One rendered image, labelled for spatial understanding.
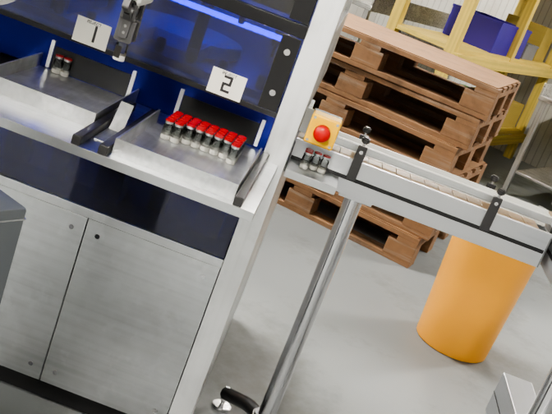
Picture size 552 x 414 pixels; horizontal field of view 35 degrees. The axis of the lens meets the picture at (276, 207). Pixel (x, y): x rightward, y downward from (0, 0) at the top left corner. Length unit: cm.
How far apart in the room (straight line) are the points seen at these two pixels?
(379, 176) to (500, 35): 524
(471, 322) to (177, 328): 171
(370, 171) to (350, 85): 240
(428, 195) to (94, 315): 91
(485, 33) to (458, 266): 394
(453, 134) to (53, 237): 261
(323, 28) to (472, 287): 185
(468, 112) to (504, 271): 108
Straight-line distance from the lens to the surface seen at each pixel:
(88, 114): 188
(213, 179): 172
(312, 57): 203
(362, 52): 453
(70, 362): 240
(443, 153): 443
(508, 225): 224
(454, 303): 368
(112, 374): 238
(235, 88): 206
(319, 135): 202
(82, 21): 213
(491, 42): 732
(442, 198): 221
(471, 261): 362
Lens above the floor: 142
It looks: 18 degrees down
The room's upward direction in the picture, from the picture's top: 21 degrees clockwise
